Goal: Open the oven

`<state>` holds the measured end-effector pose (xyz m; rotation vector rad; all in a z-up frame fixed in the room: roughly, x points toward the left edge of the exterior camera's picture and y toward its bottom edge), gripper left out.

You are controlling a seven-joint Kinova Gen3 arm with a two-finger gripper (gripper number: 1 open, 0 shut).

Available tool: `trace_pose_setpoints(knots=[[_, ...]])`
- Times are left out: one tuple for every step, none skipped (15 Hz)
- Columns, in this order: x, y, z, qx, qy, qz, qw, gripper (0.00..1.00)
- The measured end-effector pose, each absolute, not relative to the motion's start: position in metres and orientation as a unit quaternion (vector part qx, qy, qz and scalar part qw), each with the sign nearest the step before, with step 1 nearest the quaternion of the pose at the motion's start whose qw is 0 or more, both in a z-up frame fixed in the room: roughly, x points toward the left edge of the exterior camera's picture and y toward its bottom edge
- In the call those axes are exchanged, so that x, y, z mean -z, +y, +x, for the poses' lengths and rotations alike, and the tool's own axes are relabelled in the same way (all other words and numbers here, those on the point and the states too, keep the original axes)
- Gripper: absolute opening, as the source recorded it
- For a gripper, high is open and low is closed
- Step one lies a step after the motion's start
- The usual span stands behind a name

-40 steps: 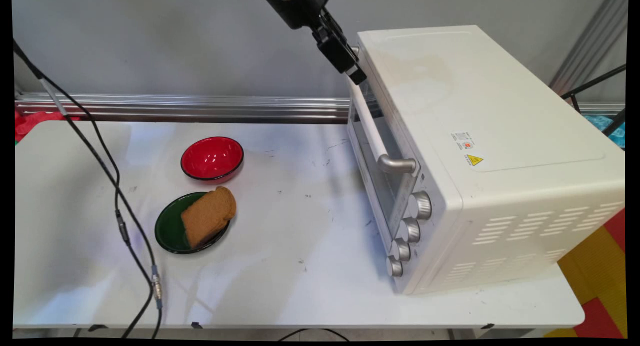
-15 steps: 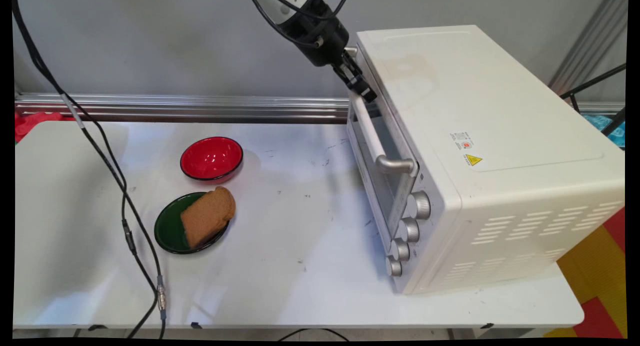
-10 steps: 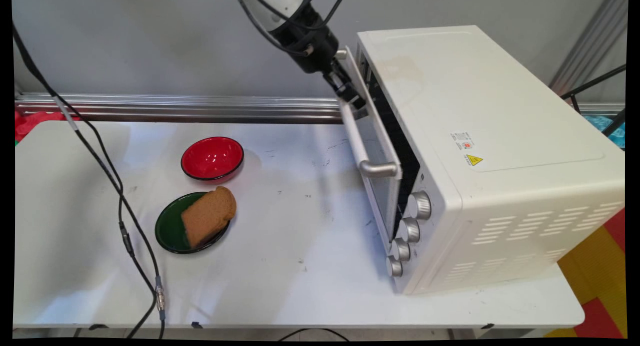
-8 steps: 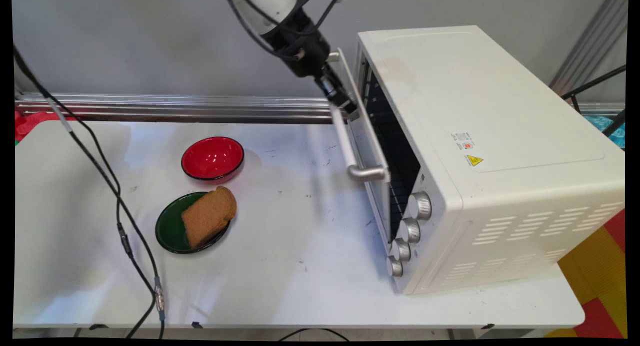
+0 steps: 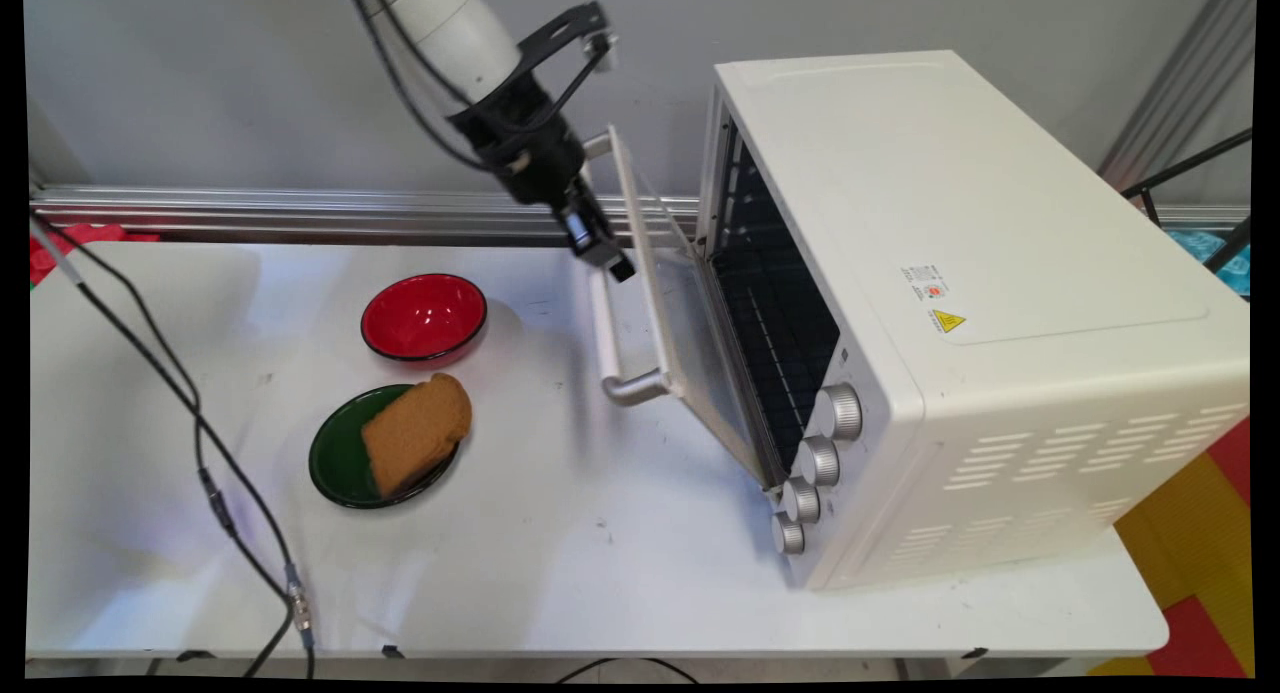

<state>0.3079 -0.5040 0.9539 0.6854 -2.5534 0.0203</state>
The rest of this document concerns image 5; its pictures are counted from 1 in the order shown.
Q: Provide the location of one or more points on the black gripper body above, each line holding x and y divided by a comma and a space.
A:
530, 138

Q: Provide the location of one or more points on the aluminium frame rail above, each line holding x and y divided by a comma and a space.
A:
300, 216

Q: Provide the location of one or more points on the red cloth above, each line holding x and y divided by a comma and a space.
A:
60, 248

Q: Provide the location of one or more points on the blue patterned object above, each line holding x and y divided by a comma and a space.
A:
1215, 258

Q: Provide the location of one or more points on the white toaster oven body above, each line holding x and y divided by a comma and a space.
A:
1000, 273

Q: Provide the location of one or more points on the aluminium diagonal post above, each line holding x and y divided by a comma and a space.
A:
1180, 83

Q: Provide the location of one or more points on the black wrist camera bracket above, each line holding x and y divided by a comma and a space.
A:
565, 38

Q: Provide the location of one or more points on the brown bread slice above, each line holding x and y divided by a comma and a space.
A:
413, 433

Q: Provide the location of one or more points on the yellow warning sticker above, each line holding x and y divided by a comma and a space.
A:
948, 321

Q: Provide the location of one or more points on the silver oven knob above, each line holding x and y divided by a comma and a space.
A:
839, 411
788, 533
819, 460
801, 500

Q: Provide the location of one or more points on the red bowl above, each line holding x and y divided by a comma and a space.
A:
423, 316

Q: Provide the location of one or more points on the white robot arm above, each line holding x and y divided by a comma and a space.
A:
455, 28

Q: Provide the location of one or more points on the dark green plate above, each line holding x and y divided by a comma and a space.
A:
340, 453

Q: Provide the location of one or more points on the black metal stand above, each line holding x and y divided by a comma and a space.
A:
1190, 168

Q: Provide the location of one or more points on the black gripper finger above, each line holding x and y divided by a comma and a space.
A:
590, 238
598, 208

